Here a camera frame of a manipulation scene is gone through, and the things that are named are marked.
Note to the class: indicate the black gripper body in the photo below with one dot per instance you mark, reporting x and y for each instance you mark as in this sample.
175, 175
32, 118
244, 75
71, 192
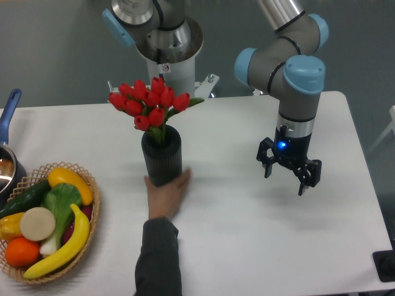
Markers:
291, 144

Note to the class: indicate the yellow bell pepper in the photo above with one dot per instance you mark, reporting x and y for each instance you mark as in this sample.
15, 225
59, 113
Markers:
10, 227

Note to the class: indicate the dark grey ribbed vase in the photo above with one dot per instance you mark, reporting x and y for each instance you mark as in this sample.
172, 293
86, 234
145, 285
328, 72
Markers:
163, 162

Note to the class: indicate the yellow squash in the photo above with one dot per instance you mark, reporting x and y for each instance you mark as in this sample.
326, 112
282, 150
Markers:
64, 175

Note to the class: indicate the black device at edge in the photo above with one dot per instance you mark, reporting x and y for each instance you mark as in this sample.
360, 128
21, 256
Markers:
384, 264

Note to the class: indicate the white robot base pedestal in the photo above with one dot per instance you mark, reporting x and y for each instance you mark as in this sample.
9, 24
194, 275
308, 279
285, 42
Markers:
169, 54

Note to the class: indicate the blue handled saucepan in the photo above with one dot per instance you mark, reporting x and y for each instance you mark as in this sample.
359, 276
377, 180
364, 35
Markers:
12, 171

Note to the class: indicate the purple eggplant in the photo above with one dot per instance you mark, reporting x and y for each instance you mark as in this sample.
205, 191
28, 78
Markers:
87, 210

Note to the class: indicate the beige round slice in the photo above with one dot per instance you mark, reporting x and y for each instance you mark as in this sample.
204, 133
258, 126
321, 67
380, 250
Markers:
37, 224

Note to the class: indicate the woven wicker basket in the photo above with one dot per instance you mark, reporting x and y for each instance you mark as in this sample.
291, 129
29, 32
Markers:
29, 180

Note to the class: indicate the person's hand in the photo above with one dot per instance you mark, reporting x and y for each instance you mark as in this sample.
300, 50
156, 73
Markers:
165, 201

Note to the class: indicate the green bok choy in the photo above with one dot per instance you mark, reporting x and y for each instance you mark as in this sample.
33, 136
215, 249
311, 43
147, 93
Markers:
58, 201

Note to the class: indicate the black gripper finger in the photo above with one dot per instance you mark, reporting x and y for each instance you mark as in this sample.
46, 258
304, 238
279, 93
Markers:
308, 174
262, 156

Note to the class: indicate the red tulip bouquet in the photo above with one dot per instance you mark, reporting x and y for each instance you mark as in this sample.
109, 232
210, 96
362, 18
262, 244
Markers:
151, 106

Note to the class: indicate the yellow banana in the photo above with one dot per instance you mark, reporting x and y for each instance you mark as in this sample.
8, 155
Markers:
67, 252

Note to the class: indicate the white frame at right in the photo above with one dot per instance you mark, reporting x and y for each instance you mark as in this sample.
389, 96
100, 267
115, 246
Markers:
385, 133

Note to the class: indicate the dark grey sleeved forearm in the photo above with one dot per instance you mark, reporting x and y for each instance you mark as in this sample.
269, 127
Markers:
157, 270

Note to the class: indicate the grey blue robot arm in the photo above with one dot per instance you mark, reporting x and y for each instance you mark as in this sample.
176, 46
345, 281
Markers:
288, 70

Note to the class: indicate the orange fruit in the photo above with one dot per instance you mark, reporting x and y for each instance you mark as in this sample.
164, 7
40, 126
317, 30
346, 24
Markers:
22, 252

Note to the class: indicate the green cucumber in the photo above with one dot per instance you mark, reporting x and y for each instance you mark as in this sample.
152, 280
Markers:
29, 198

